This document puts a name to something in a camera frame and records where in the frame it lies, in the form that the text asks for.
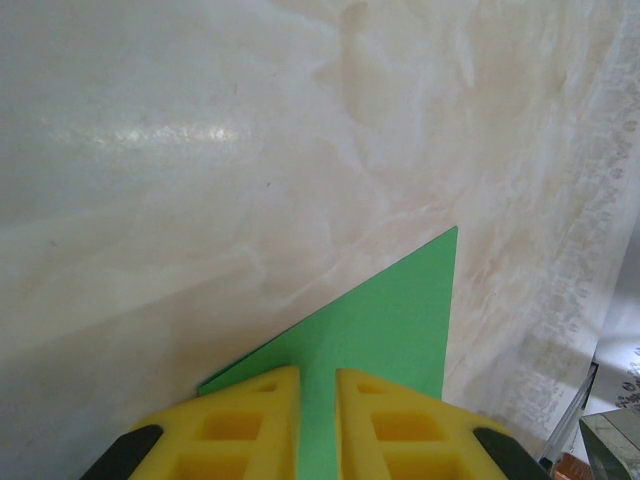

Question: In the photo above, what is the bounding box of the green paper sheet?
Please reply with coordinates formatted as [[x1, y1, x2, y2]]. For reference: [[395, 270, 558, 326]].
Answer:
[[198, 225, 459, 480]]

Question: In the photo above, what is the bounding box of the long aluminium front rail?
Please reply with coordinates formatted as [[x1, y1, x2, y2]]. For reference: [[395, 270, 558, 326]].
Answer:
[[542, 362, 599, 464]]

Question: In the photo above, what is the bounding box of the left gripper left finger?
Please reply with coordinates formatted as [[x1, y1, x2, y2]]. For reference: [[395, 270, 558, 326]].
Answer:
[[87, 365, 301, 480]]

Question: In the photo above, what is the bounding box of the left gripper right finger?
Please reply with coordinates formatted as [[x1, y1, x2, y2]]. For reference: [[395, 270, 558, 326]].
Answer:
[[334, 368, 551, 480]]

